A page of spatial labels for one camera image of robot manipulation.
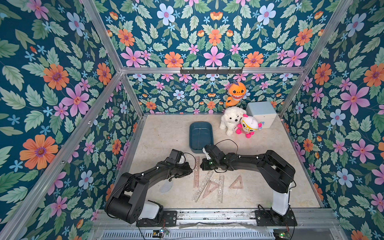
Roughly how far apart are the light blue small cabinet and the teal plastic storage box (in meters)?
0.29

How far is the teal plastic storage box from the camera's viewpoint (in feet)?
3.32

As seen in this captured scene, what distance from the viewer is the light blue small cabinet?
102 centimetres
